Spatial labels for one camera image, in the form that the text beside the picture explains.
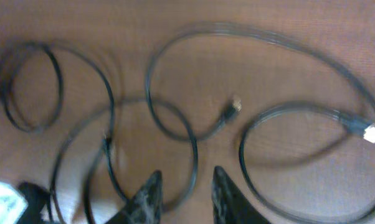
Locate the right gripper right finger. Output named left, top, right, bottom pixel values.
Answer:
left=211, top=166, right=270, bottom=224

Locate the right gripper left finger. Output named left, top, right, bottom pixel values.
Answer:
left=106, top=170, right=163, bottom=224

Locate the black USB cable thin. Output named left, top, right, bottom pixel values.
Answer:
left=145, top=22, right=375, bottom=223

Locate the black thick cable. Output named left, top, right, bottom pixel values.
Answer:
left=0, top=40, right=199, bottom=224

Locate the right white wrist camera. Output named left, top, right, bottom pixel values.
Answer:
left=0, top=182, right=28, bottom=224

